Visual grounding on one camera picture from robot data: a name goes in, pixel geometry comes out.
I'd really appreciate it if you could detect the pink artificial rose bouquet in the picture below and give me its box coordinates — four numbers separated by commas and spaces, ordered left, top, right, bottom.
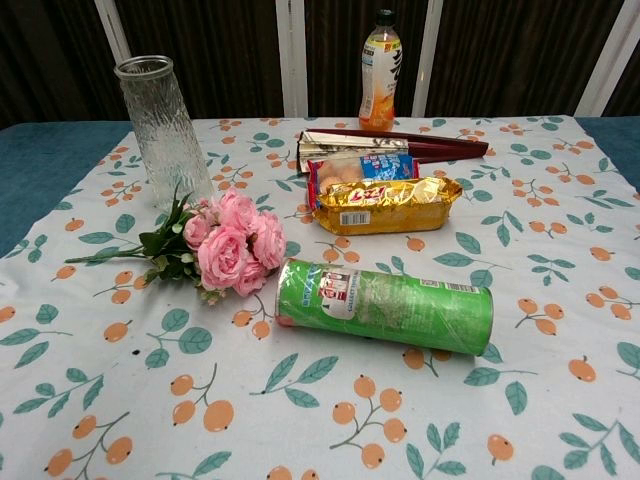
64, 183, 288, 307

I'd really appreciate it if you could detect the clear textured glass vase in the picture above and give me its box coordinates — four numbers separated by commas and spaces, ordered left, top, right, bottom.
113, 54, 216, 214

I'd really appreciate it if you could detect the gold foil cookie packet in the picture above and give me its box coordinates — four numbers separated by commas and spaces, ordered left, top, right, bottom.
311, 175, 464, 237

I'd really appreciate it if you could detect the red and blue biscuit packet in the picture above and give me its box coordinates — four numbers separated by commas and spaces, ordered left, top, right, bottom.
305, 153, 420, 209

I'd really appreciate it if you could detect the dark red folding fan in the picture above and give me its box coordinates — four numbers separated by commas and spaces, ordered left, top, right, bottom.
297, 128, 490, 176

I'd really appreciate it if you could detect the green potato chip can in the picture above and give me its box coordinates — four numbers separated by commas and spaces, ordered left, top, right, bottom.
273, 257, 495, 357

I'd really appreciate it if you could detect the orange drink plastic bottle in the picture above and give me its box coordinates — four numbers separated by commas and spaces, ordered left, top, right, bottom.
358, 8, 404, 132

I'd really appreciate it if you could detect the fruit and leaf print tablecloth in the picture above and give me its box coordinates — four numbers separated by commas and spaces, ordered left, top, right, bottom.
0, 115, 640, 480

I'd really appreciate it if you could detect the white frame post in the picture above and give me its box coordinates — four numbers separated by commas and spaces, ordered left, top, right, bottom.
275, 0, 310, 120
93, 0, 134, 64
410, 0, 446, 119
574, 0, 640, 119

